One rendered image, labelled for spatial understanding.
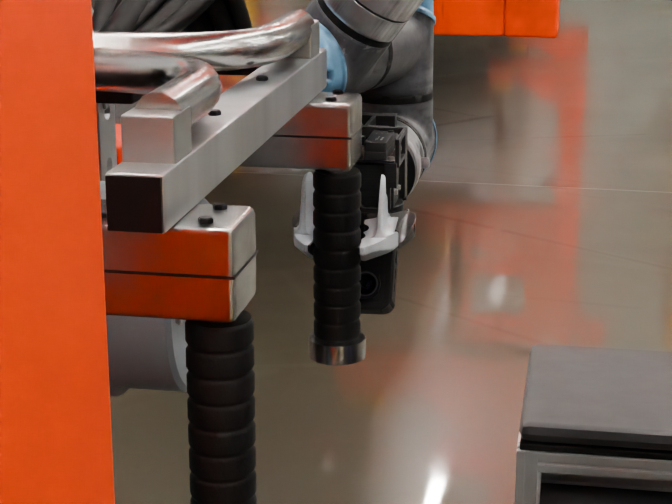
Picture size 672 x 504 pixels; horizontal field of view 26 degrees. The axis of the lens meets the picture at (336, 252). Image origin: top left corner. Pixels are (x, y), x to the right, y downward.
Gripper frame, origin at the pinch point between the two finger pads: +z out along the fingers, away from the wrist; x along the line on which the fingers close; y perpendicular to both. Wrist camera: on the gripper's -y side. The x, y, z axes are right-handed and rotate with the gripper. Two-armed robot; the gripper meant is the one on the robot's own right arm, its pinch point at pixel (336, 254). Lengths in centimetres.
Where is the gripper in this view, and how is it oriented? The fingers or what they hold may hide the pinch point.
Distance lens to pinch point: 109.8
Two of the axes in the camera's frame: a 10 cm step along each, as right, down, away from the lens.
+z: -1.8, 2.8, -9.4
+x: 9.8, 0.4, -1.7
